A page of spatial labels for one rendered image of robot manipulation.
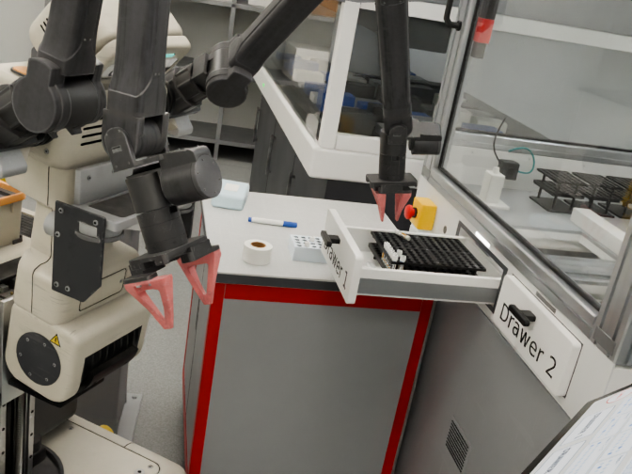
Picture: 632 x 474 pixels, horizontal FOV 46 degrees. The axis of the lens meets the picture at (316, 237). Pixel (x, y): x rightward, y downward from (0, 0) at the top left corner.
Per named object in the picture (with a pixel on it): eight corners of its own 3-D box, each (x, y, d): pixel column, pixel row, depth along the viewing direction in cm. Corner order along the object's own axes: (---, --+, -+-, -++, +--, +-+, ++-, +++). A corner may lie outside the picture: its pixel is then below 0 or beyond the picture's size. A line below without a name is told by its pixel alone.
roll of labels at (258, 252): (257, 251, 188) (259, 237, 186) (276, 261, 183) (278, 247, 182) (236, 257, 182) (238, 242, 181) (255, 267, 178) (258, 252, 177)
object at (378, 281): (354, 295, 155) (359, 269, 153) (329, 247, 179) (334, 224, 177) (526, 308, 164) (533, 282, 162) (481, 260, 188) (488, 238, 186)
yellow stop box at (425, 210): (414, 229, 200) (419, 204, 197) (406, 219, 206) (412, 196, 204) (432, 230, 201) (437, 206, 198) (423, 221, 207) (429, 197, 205)
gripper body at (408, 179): (418, 189, 159) (419, 156, 156) (371, 191, 157) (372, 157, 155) (409, 180, 165) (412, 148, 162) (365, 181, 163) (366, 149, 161)
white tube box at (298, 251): (292, 260, 186) (294, 246, 185) (287, 247, 194) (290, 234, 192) (339, 264, 189) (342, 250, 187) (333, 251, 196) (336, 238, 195)
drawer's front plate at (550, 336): (556, 397, 133) (574, 343, 129) (492, 320, 159) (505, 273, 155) (564, 398, 133) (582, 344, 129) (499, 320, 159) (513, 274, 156)
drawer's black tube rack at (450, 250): (385, 288, 161) (391, 260, 158) (366, 255, 177) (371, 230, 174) (479, 294, 166) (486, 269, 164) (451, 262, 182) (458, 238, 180)
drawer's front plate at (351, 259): (346, 305, 154) (355, 256, 150) (320, 249, 180) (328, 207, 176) (354, 305, 154) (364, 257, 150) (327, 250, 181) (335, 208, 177)
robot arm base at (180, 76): (179, 73, 151) (142, 77, 140) (208, 55, 147) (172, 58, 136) (197, 114, 151) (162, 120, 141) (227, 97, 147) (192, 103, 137)
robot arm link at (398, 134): (387, 94, 152) (390, 126, 148) (444, 95, 153) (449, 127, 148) (382, 133, 162) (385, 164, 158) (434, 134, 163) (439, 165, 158)
